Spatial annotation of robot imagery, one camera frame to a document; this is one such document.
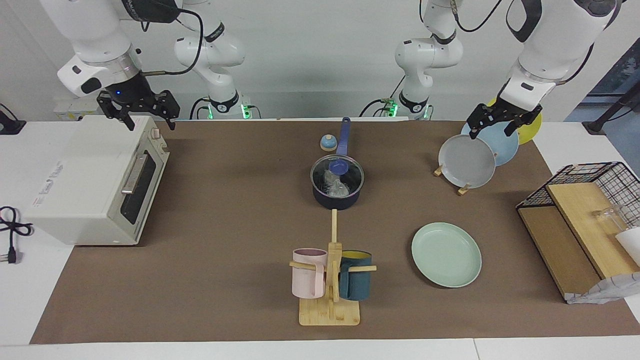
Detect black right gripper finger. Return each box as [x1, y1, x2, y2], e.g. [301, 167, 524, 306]
[156, 90, 181, 130]
[97, 92, 136, 132]

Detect glass lid with blue knob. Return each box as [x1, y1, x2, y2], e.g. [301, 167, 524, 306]
[310, 154, 365, 197]

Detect yellow plate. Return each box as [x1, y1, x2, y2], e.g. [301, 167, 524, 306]
[487, 97, 543, 146]

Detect light blue plate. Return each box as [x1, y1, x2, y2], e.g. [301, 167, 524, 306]
[461, 120, 520, 167]

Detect grey plate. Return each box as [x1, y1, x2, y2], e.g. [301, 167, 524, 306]
[438, 134, 497, 190]

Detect wooden plate rack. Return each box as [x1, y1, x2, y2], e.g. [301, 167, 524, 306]
[433, 165, 472, 196]

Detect mint green plate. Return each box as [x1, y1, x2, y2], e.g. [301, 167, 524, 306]
[411, 222, 483, 289]

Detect white toaster oven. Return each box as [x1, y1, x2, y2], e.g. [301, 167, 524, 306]
[24, 115, 171, 247]

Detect black stand leg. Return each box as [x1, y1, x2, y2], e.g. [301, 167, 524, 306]
[582, 82, 640, 135]

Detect light bamboo board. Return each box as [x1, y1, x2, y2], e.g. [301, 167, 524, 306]
[545, 182, 640, 280]

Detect clear glass cup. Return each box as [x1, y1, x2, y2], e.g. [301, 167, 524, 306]
[592, 205, 633, 236]

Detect dark blue saucepan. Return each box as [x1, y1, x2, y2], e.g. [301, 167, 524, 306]
[310, 117, 365, 211]

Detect white cup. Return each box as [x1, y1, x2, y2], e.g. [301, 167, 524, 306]
[615, 227, 640, 266]

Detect brown table mat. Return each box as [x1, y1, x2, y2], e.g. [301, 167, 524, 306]
[30, 120, 640, 345]

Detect grey patterned bag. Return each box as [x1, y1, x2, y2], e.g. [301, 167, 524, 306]
[565, 272, 640, 305]

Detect dark teal mug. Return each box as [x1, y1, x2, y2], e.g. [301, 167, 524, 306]
[338, 250, 373, 301]

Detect pink mug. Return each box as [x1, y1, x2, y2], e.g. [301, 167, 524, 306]
[292, 248, 329, 300]

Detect wooden mug tree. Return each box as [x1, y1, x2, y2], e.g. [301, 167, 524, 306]
[289, 209, 377, 327]

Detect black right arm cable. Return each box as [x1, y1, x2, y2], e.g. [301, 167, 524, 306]
[120, 0, 206, 77]

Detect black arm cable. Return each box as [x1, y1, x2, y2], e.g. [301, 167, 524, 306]
[120, 0, 206, 77]
[447, 0, 503, 34]

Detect black wire basket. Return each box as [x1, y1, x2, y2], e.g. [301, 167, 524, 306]
[516, 161, 640, 231]

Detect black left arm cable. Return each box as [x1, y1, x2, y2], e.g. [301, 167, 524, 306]
[447, 0, 503, 34]

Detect black clamp mount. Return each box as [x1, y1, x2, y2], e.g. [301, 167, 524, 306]
[0, 102, 27, 136]

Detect black power cord with plug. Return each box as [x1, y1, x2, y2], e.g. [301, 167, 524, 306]
[0, 206, 33, 265]

